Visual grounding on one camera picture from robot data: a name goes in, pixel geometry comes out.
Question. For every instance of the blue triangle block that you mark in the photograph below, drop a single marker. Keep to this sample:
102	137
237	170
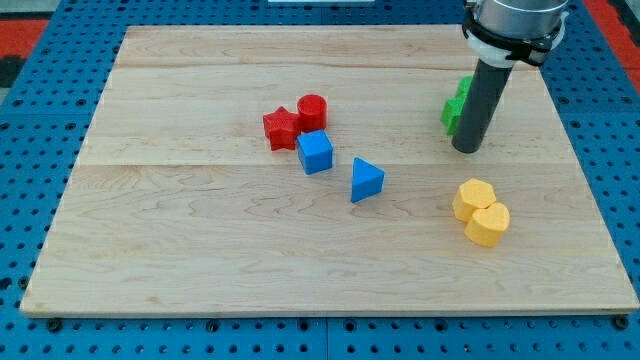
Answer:
367	180

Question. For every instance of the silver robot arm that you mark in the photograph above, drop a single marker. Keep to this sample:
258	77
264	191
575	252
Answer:
505	32

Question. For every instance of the blue cube block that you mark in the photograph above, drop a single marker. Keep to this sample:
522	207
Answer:
315	151

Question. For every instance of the red star block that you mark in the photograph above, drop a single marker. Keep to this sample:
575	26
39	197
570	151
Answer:
281	128

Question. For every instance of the red cylinder block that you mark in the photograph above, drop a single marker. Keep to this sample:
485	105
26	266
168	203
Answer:
312	110

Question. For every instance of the wooden board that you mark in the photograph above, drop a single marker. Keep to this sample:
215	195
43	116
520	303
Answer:
177	207

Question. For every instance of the green star block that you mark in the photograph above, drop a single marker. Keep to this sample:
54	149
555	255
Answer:
451	113

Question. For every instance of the yellow hexagon block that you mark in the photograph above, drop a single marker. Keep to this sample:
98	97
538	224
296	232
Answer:
470	196

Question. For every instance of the green block behind rod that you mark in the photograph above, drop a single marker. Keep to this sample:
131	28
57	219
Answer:
463	86

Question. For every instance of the yellow heart block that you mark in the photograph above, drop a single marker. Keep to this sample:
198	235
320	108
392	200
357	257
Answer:
487	227

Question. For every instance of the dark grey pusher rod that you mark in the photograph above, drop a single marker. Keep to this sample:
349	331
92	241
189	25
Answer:
486	88

